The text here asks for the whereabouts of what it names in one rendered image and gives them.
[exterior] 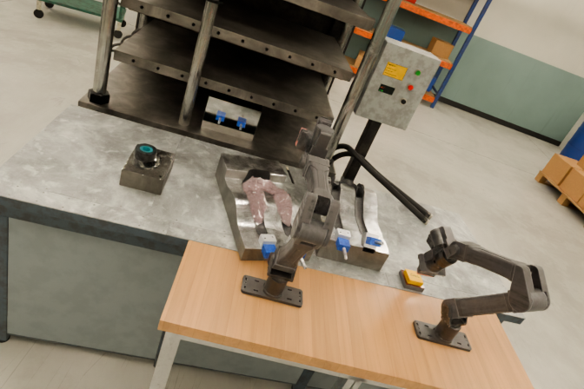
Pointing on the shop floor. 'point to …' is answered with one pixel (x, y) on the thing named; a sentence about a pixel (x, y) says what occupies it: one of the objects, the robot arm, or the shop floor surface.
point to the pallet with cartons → (565, 180)
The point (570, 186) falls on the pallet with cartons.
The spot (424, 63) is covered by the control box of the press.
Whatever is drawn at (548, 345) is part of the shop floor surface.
